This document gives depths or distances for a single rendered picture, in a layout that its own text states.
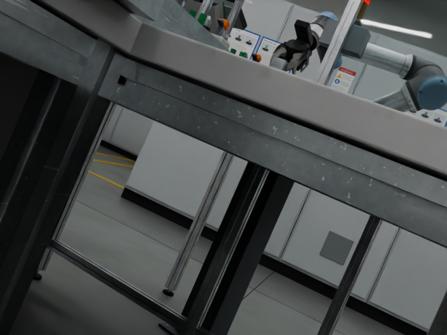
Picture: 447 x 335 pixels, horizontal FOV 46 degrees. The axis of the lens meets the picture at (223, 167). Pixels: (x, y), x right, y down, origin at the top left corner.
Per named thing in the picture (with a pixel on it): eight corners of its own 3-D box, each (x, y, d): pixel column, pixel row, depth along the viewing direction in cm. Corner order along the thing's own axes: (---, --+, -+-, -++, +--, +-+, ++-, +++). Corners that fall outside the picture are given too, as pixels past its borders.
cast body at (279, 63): (271, 79, 167) (280, 59, 167) (283, 83, 166) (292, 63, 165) (263, 71, 160) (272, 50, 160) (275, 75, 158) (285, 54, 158)
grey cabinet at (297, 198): (195, 224, 530) (286, 18, 523) (281, 265, 507) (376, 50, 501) (179, 226, 477) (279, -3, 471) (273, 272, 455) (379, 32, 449)
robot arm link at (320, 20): (342, 30, 185) (336, 7, 180) (328, 45, 178) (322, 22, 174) (322, 32, 190) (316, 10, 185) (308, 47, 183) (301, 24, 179)
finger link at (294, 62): (293, 84, 164) (301, 68, 170) (295, 68, 160) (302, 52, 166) (284, 82, 165) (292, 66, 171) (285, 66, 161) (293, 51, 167)
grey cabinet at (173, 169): (140, 197, 545) (227, -3, 539) (207, 230, 526) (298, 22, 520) (118, 196, 493) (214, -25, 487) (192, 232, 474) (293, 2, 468)
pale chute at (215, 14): (193, 76, 187) (202, 71, 189) (221, 86, 180) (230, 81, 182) (183, -1, 170) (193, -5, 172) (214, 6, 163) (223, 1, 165)
